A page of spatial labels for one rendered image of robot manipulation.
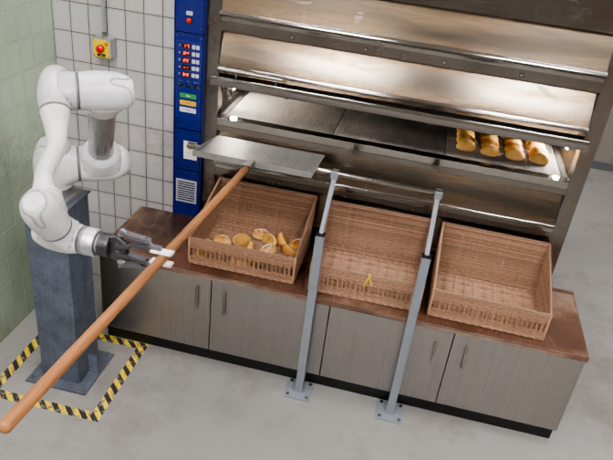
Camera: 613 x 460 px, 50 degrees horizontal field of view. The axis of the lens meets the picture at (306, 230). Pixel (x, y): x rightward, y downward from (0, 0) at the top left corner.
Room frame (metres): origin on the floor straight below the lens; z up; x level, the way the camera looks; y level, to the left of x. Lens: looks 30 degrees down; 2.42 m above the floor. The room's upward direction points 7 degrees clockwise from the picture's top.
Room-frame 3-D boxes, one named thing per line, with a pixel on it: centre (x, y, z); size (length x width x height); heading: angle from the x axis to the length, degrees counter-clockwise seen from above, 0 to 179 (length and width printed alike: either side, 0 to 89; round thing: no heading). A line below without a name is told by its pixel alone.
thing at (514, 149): (3.44, -0.99, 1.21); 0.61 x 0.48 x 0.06; 171
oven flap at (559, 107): (3.09, -0.35, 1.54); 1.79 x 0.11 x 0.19; 81
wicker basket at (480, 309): (2.73, -0.93, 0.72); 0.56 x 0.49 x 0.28; 81
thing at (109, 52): (3.28, 1.14, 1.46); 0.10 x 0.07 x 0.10; 81
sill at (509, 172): (3.12, -0.36, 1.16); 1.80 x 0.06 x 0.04; 81
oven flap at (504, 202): (3.09, -0.35, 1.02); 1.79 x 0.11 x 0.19; 81
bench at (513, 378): (2.82, -0.20, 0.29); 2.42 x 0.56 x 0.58; 81
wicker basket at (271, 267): (2.93, 0.27, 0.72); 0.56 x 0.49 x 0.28; 82
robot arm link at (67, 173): (2.50, 1.11, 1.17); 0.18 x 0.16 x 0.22; 113
